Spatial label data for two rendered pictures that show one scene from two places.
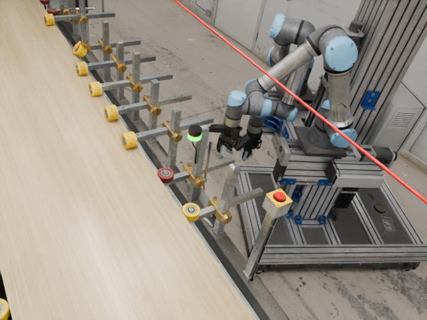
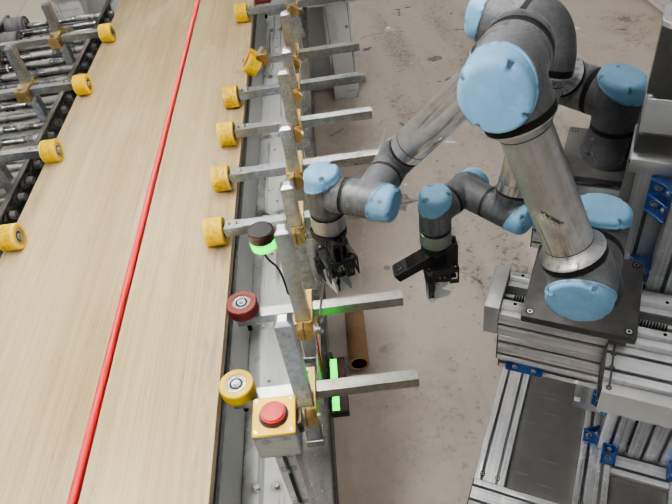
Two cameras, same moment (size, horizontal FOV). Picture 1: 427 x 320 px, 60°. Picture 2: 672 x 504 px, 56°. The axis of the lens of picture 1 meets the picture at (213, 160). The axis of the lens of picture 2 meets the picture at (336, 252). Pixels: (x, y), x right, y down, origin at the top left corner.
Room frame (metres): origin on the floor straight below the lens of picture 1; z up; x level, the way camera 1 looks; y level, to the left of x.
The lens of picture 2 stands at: (0.61, -0.75, 2.09)
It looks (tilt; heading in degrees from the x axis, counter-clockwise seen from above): 43 degrees down; 43
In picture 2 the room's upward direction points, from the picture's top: 10 degrees counter-clockwise
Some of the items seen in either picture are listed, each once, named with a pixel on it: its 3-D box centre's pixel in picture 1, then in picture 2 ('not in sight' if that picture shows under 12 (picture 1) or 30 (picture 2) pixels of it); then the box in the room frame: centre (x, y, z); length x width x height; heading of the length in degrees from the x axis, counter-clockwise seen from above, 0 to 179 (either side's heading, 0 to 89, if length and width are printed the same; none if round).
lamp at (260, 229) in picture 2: (192, 146); (269, 263); (1.30, 0.10, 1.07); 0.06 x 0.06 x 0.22; 40
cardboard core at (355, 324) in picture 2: not in sight; (356, 334); (1.85, 0.37, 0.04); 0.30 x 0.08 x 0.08; 40
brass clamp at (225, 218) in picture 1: (220, 210); (306, 397); (1.15, -0.08, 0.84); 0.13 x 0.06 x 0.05; 40
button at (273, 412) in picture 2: (279, 197); (273, 414); (0.94, -0.26, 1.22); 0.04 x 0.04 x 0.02
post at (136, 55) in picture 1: (135, 88); (295, 134); (1.91, 0.55, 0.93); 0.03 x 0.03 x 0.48; 40
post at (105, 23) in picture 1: (106, 54); (295, 70); (2.29, 0.87, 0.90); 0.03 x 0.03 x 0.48; 40
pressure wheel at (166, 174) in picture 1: (164, 180); (245, 315); (1.26, 0.21, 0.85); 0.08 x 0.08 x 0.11
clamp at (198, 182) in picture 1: (192, 175); (302, 315); (1.34, 0.09, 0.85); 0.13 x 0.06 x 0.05; 40
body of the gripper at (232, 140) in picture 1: (230, 134); (335, 249); (1.36, -0.05, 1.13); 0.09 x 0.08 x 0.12; 60
